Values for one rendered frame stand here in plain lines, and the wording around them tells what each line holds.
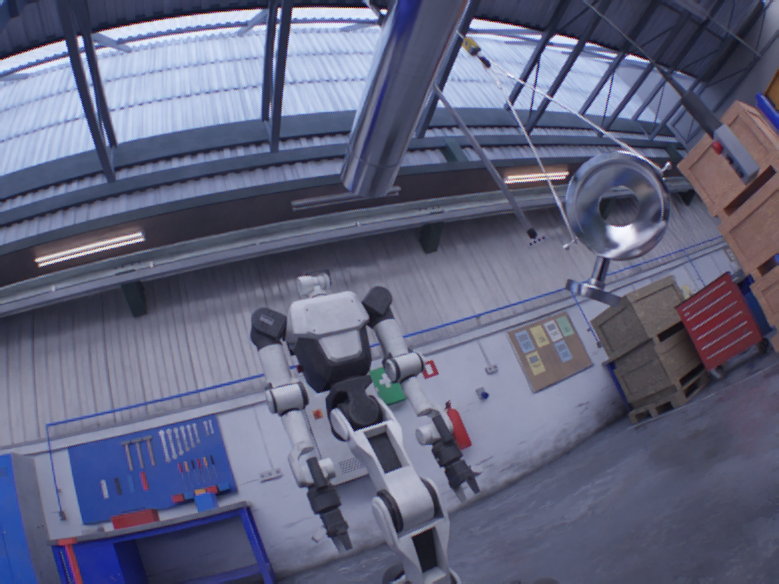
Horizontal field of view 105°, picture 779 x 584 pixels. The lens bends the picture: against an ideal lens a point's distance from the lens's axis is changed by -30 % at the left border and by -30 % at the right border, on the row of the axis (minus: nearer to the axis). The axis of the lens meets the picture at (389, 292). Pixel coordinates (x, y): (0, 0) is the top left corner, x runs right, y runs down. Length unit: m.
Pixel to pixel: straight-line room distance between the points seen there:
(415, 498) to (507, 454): 4.06
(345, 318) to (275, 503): 3.34
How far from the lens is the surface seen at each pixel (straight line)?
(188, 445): 4.66
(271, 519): 4.56
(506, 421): 5.35
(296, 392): 1.35
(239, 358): 4.88
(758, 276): 4.46
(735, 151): 1.01
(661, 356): 4.78
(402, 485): 1.27
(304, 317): 1.42
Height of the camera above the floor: 0.73
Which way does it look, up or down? 22 degrees up
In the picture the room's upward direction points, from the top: 23 degrees counter-clockwise
